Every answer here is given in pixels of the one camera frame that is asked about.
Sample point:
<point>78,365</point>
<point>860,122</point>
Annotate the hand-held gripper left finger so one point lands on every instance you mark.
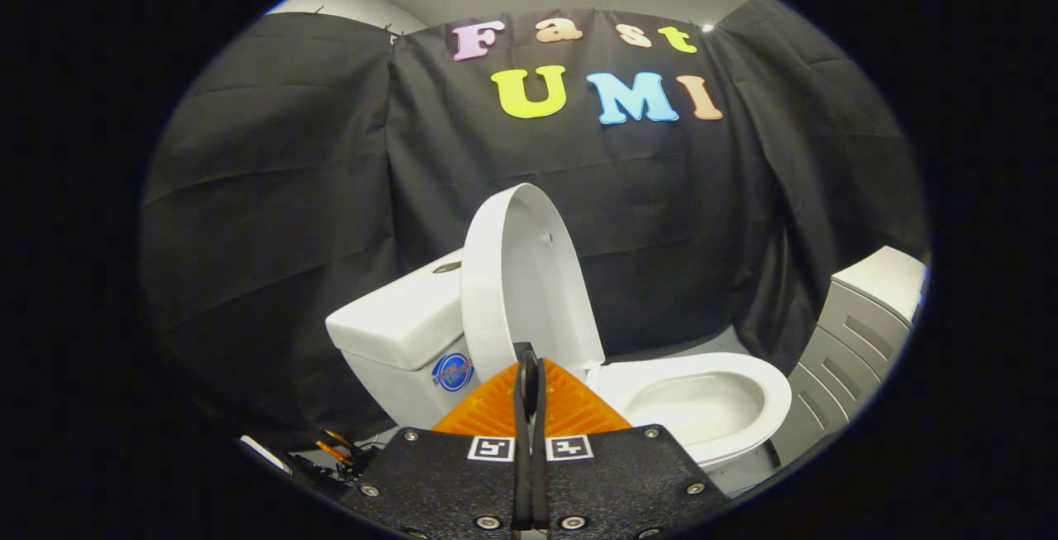
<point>446,482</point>

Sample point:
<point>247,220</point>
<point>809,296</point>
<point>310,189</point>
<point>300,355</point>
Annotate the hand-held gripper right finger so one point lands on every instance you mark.
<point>620,482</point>

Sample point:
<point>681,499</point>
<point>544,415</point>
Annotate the white toilet lid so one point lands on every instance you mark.
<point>529,275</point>

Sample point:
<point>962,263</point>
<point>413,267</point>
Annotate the white ceramic toilet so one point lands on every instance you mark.
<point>397,391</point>

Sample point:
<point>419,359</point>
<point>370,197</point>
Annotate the white toilet seat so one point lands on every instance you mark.
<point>769,408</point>

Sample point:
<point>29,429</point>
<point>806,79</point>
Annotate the orange and black tool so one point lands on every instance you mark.
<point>337,451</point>

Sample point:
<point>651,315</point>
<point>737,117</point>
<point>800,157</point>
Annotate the white ceramic tank cover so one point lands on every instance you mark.
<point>397,317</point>

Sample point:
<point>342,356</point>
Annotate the small white device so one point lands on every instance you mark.
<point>264,453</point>

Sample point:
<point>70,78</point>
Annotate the white drawer cabinet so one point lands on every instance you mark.
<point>851,333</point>

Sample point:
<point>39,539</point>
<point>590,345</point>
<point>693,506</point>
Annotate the black backdrop cloth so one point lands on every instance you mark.
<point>289,193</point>

